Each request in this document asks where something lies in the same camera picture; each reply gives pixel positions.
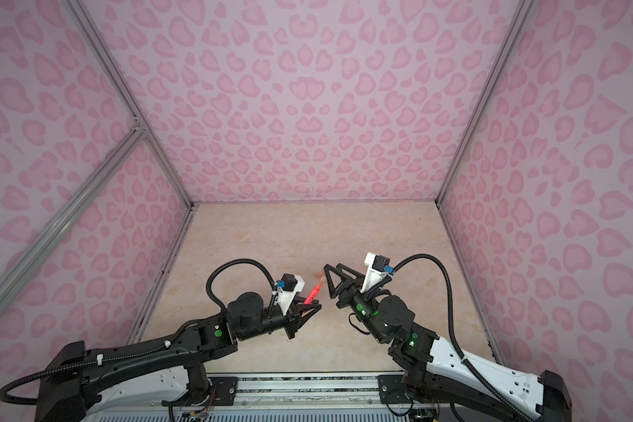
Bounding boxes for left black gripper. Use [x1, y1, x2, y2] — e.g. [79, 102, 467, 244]
[241, 295, 324, 344]

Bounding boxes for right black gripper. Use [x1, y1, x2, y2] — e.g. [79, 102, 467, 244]
[322, 264, 390, 344]

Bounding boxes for pink pen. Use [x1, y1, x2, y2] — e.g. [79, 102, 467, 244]
[303, 281, 324, 305]

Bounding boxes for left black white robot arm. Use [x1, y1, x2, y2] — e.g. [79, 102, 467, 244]
[35, 292, 322, 421]

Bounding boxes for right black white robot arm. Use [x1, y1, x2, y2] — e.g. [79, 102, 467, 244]
[324, 264, 573, 421]

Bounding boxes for left corner aluminium profile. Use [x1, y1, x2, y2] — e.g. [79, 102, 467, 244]
[61, 0, 194, 210]

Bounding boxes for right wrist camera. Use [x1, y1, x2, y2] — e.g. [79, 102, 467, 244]
[360, 252, 393, 294]

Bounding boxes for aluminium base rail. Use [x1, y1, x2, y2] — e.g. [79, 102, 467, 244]
[78, 370, 539, 422]

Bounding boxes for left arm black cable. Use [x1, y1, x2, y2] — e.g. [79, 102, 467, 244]
[205, 257, 278, 312]

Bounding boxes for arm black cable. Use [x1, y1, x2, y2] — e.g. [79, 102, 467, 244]
[389, 253, 534, 422]
[205, 257, 278, 312]

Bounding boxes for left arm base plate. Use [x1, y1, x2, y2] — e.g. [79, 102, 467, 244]
[161, 376, 238, 407]

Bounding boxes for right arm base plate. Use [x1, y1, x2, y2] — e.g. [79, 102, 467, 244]
[376, 373, 413, 405]

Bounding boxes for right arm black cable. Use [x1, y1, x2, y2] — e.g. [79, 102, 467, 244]
[389, 253, 534, 422]

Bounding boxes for diagonal aluminium wall profile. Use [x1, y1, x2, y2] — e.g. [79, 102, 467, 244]
[0, 124, 145, 317]

